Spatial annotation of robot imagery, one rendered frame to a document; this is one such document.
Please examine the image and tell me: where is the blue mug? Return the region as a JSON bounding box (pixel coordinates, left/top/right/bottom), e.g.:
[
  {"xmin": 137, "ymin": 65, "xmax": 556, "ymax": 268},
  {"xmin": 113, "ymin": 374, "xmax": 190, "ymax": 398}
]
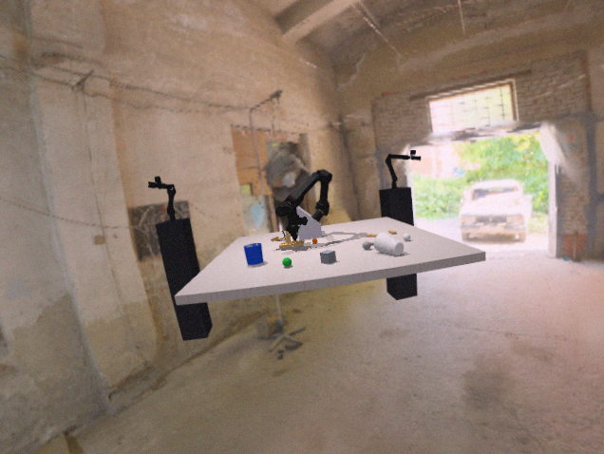
[{"xmin": 244, "ymin": 243, "xmax": 263, "ymax": 267}]

